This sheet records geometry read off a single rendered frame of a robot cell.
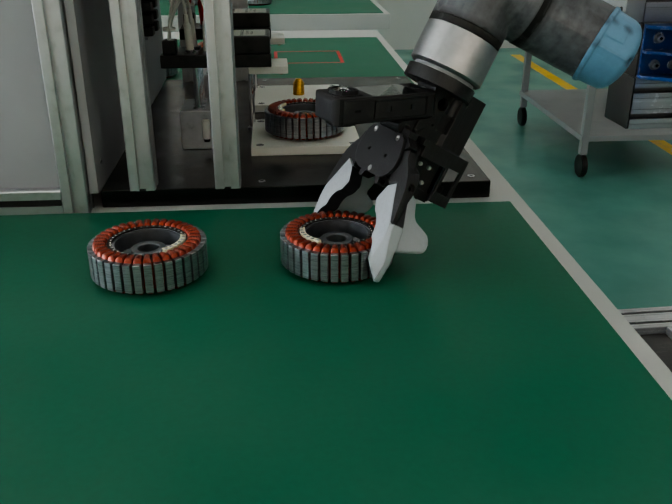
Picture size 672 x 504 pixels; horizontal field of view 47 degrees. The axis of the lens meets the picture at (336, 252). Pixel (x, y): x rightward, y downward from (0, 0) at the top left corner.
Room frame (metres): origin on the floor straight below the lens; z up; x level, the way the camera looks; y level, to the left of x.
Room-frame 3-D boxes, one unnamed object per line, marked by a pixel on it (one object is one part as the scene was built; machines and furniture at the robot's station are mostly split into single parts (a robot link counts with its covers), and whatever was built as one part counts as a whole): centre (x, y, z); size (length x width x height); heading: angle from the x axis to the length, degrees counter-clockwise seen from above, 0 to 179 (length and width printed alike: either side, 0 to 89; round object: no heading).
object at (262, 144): (1.08, 0.04, 0.78); 0.15 x 0.15 x 0.01; 4
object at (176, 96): (1.20, 0.07, 0.76); 0.64 x 0.47 x 0.02; 4
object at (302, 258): (0.71, 0.00, 0.77); 0.11 x 0.11 x 0.04
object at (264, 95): (1.33, 0.06, 0.78); 0.15 x 0.15 x 0.01; 4
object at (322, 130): (1.08, 0.04, 0.80); 0.11 x 0.11 x 0.04
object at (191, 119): (1.07, 0.19, 0.80); 0.07 x 0.05 x 0.06; 4
